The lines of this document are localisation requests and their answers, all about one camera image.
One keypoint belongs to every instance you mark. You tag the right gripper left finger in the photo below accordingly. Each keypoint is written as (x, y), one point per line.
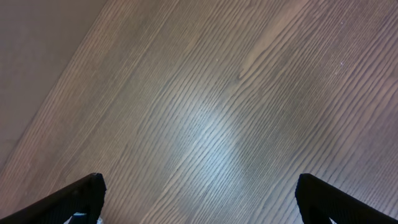
(79, 202)

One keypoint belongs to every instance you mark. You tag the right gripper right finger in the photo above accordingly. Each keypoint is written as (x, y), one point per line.
(320, 202)

